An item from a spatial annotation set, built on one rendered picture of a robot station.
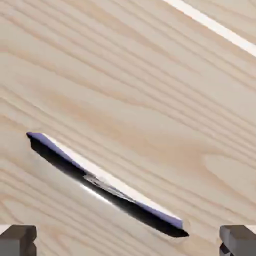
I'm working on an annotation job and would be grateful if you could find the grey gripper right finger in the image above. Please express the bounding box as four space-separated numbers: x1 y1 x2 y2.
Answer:
219 224 256 256

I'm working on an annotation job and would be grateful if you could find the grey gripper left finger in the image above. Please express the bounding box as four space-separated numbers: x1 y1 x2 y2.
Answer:
0 224 38 256

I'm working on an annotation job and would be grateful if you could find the light wood drawer front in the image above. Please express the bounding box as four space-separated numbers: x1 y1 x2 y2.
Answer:
0 0 256 256

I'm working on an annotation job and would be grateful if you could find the curved silver metal handle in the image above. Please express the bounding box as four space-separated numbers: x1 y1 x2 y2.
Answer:
25 131 190 238

